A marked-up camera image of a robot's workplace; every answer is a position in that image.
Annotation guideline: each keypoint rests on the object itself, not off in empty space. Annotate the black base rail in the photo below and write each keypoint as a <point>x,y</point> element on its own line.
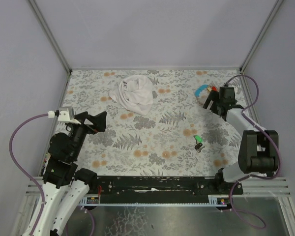
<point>157,191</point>

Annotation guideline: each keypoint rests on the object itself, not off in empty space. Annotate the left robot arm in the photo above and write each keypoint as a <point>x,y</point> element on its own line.
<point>64,185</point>

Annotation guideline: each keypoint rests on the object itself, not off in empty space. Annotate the floral table mat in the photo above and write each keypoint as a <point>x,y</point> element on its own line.
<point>162,142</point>

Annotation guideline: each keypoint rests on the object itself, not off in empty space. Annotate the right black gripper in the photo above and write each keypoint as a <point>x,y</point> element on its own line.
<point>217,103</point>

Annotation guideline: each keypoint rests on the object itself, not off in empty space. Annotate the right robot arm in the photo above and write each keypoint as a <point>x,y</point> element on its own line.
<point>259,154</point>

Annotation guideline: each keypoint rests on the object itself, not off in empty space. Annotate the crumpled white cloth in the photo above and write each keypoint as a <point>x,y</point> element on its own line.
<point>134,93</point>

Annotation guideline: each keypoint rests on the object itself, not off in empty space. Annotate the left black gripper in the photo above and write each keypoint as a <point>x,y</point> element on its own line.
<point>84,123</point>

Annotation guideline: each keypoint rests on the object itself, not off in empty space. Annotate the green tagged key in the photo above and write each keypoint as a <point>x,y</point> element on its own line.
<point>198,139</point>

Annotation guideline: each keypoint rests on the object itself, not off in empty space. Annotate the black tagged key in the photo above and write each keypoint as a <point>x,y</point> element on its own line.
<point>199,147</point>

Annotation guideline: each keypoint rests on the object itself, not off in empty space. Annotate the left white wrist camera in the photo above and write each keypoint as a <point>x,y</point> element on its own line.
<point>63,114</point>

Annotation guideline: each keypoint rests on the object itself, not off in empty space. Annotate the blue key tag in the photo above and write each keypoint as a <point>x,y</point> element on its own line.
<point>200,89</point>

